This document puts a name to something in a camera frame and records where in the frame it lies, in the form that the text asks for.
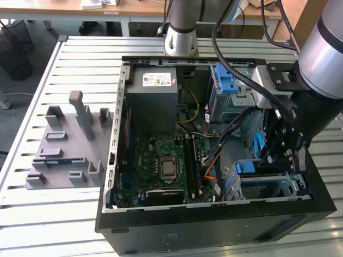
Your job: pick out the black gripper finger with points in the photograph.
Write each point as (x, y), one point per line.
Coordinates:
(274, 139)
(290, 163)

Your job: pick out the hard disk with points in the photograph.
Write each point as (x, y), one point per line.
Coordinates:
(247, 168)

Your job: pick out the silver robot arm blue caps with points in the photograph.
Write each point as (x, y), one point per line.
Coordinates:
(182, 42)

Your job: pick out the metal disk bay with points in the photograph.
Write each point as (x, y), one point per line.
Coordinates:
(268, 178)

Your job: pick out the grey metal drive cage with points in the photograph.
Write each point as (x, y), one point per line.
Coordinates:
(222, 107)

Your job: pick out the blue plastic drive latch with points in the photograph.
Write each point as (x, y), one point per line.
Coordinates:
(223, 80)

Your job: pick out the black RAM slot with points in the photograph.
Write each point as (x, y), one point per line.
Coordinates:
(190, 166)

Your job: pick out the wooden cabinet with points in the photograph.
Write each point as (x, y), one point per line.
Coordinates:
(305, 16)

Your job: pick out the silver CPU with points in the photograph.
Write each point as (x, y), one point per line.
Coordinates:
(168, 168)

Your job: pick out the black PC case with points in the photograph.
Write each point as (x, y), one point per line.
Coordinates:
(187, 230)

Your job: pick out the grey power supply unit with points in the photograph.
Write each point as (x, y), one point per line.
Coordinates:
(152, 112)

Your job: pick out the black graphics card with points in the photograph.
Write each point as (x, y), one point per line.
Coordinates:
(163, 196)

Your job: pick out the brown cardboard piece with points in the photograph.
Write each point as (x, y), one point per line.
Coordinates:
(256, 2)

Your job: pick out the green motherboard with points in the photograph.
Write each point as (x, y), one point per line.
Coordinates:
(144, 160)

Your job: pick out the grey parts rack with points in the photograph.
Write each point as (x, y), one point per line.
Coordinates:
(72, 144)

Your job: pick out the white box blue print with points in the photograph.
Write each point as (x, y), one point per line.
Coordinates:
(111, 2)

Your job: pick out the RAM stick blue label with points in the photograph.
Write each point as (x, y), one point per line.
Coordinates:
(59, 161)

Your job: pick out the grey metal foot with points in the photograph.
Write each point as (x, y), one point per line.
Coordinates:
(5, 103)

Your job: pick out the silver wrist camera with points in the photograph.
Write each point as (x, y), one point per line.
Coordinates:
(261, 85)

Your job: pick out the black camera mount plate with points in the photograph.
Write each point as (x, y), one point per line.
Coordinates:
(273, 70)

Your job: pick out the wooden desk white frame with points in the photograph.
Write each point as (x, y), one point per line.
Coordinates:
(252, 14)
(67, 10)

